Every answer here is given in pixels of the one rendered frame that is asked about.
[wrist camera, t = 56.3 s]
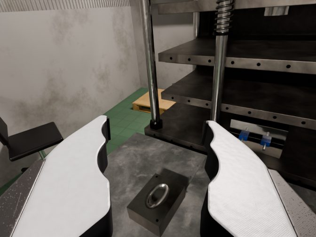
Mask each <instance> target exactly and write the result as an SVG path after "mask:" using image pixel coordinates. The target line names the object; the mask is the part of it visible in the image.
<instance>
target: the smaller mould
mask: <svg viewBox="0 0 316 237"><path fill-rule="evenodd" d="M184 198H185V186H183V185H181V184H179V183H177V182H174V181H172V180H170V179H167V178H165V177H163V176H161V175H159V174H156V173H155V174H154V175H153V176H152V178H151V179H150V180H149V181H148V182H147V183H146V185H145V186H144V187H143V188H142V189H141V191H140V192H139V193H138V194H137V195H136V196H135V198H134V199H133V200H132V201H131V202H130V204H129V205H128V206H127V211H128V215H129V218H130V219H132V220H133V221H135V222H137V223H138V224H140V225H141V226H143V227H144V228H146V229H147V230H149V231H150V232H152V233H153V234H155V235H157V236H158V237H161V236H162V234H163V233H164V231H165V229H166V228H167V226H168V224H169V222H170V221H171V219H172V218H173V216H174V214H175V213H176V211H177V209H178V208H179V206H180V204H181V203H182V201H183V200H184Z"/></svg>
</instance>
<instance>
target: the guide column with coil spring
mask: <svg viewBox="0 0 316 237"><path fill-rule="evenodd" d="M231 3H232V0H228V1H223V2H219V5H218V6H222V5H227V4H231ZM231 8H232V6H229V7H224V8H219V9H218V12H220V11H225V10H230V9H231ZM229 15H231V12H228V13H223V14H218V17H223V16H229ZM227 21H230V18H225V19H220V20H217V23H222V22H227ZM229 26H230V23H229V24H222V25H217V28H224V27H229ZM216 32H229V29H225V30H219V31H216ZM228 39H229V36H228V35H226V36H216V44H215V57H214V70H213V89H212V102H211V115H210V121H214V122H216V123H218V124H219V125H220V117H221V104H222V94H223V85H224V76H225V67H226V58H227V48H228Z"/></svg>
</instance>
